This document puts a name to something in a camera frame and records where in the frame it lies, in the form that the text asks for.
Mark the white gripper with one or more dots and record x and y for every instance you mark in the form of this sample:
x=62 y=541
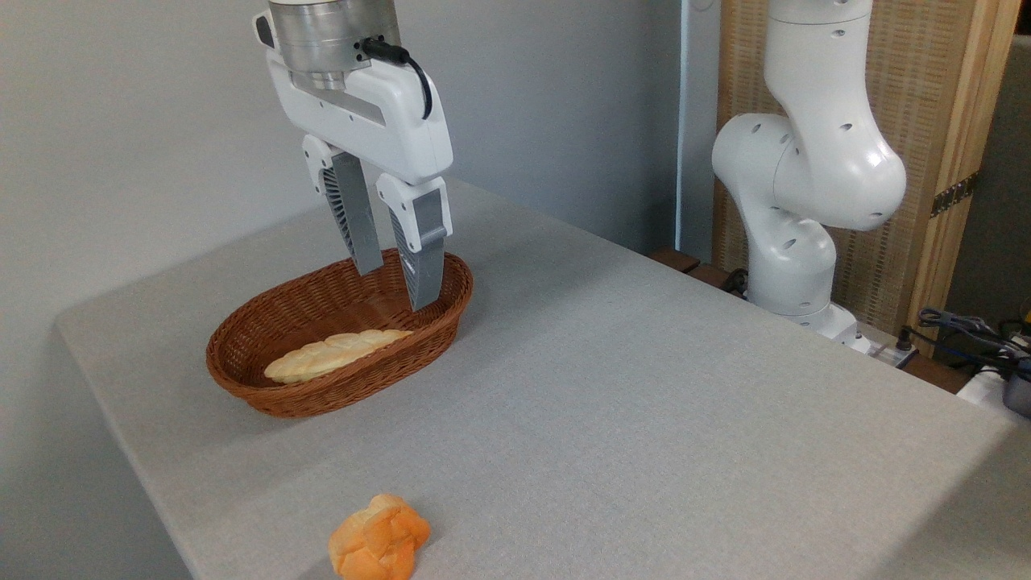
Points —
x=387 y=121

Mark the brass screen hinge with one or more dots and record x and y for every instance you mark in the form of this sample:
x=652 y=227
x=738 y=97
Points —
x=954 y=194

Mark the white vertical wall trim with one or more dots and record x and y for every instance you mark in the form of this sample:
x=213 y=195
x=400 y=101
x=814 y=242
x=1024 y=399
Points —
x=685 y=121

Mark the pale long braided bread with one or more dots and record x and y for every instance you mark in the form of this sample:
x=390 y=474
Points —
x=330 y=356

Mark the orange round bread roll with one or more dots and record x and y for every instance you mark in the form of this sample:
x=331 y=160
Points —
x=378 y=540

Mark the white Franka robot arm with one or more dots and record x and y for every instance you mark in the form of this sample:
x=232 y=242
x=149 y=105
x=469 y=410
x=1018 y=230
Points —
x=813 y=161

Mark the dark grey box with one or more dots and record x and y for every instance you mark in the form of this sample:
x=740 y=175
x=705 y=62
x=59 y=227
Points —
x=1019 y=395

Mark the wicker screen with wooden frame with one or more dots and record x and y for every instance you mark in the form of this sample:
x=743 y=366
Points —
x=926 y=72

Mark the brown oval wicker basket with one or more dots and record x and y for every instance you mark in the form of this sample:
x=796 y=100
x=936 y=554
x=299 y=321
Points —
x=322 y=399

